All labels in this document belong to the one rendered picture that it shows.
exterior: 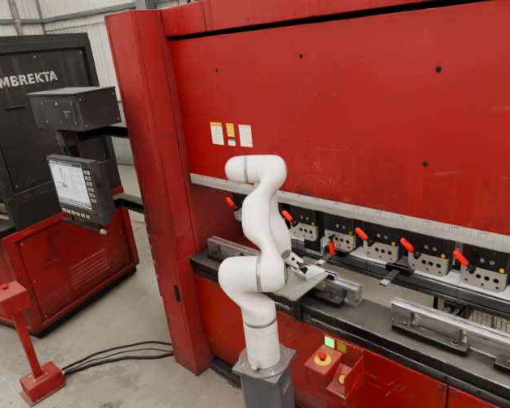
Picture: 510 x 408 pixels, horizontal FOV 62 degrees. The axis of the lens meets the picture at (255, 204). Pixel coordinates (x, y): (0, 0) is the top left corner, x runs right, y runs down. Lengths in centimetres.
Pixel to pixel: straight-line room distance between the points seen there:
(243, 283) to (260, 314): 13
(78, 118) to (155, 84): 43
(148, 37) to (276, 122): 84
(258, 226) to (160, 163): 112
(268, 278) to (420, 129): 76
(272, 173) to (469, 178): 68
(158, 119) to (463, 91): 153
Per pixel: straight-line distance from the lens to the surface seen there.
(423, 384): 202
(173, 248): 261
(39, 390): 341
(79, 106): 236
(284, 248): 180
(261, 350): 157
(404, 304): 200
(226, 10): 211
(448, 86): 159
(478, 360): 194
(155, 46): 243
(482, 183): 163
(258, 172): 153
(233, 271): 142
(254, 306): 148
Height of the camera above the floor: 210
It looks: 21 degrees down
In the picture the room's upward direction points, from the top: 6 degrees counter-clockwise
